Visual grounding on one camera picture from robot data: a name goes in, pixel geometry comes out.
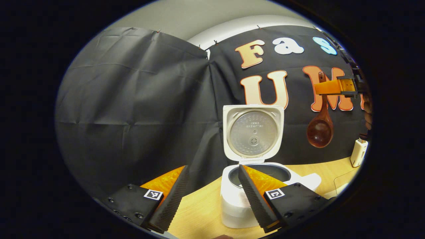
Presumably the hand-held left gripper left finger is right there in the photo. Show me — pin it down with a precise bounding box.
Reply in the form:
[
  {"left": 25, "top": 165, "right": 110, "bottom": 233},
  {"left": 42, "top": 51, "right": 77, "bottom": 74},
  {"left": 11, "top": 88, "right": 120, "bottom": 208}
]
[{"left": 100, "top": 165, "right": 190, "bottom": 234}]

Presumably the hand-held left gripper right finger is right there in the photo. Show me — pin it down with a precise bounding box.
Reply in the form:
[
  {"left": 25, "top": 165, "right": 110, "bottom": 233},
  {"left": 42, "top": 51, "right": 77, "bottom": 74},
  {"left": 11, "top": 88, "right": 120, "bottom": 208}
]
[{"left": 238, "top": 164, "right": 329, "bottom": 233}]

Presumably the brown wooden spoon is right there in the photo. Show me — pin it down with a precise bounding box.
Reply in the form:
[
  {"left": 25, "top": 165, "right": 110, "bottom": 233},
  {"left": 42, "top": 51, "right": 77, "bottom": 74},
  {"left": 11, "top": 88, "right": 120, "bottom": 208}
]
[{"left": 306, "top": 71, "right": 333, "bottom": 148}]

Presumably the white rice cooker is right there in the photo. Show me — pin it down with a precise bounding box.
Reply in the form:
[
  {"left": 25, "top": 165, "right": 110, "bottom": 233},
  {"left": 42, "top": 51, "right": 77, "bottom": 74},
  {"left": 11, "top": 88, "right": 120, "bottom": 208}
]
[{"left": 220, "top": 105, "right": 322, "bottom": 229}]

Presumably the white toaster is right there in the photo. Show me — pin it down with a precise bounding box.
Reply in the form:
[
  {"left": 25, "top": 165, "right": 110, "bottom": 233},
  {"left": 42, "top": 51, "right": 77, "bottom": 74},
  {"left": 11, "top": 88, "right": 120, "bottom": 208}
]
[{"left": 350, "top": 138, "right": 369, "bottom": 168}]

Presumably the black backdrop cloth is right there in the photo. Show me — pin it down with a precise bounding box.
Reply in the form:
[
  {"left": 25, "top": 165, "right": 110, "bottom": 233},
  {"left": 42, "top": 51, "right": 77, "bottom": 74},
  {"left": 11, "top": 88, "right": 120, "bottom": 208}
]
[{"left": 56, "top": 25, "right": 371, "bottom": 199}]

